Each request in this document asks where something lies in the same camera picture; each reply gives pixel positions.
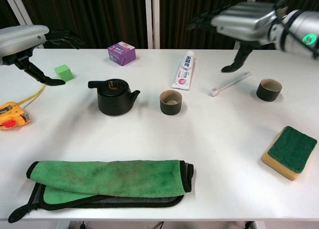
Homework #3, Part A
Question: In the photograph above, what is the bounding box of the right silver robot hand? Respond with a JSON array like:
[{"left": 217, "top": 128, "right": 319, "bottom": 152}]
[{"left": 186, "top": 1, "right": 285, "bottom": 73}]

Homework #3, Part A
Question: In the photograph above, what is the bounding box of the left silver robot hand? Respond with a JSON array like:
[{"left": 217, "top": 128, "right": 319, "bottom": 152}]
[{"left": 0, "top": 24, "right": 85, "bottom": 87}]

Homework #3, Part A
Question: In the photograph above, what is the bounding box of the black teapot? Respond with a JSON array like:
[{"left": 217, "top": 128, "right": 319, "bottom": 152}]
[{"left": 87, "top": 78, "right": 141, "bottom": 115}]

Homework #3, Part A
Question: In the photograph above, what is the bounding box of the small dark ceramic cup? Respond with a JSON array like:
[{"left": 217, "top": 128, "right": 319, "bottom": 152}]
[
  {"left": 159, "top": 90, "right": 183, "bottom": 115},
  {"left": 256, "top": 78, "right": 283, "bottom": 102}
]

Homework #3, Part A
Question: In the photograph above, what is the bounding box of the green cube block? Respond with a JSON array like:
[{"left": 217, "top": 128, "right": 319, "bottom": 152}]
[{"left": 54, "top": 64, "right": 75, "bottom": 81}]

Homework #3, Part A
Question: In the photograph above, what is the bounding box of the white toothbrush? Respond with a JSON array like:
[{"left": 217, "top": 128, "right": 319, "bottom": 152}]
[{"left": 209, "top": 71, "right": 252, "bottom": 97}]

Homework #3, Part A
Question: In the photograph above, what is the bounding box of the yellow tape measure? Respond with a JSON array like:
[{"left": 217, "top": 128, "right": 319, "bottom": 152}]
[{"left": 0, "top": 83, "right": 47, "bottom": 130}]

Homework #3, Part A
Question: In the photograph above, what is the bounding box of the white toothpaste tube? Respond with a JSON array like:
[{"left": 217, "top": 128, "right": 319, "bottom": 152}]
[{"left": 170, "top": 50, "right": 195, "bottom": 91}]

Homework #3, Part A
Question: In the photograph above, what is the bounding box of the black pleated curtain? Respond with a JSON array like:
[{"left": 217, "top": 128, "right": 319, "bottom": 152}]
[{"left": 0, "top": 0, "right": 319, "bottom": 50}]

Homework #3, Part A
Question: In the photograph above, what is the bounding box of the purple small carton box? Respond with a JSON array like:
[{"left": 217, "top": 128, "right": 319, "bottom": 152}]
[{"left": 107, "top": 41, "right": 137, "bottom": 67}]

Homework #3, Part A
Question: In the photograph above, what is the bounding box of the yellow green scouring sponge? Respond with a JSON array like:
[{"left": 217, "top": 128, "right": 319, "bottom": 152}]
[{"left": 261, "top": 125, "right": 318, "bottom": 181}]

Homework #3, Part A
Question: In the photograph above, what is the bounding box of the green folded microfibre cloth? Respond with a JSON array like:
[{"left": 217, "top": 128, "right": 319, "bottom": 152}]
[{"left": 8, "top": 159, "right": 194, "bottom": 224}]

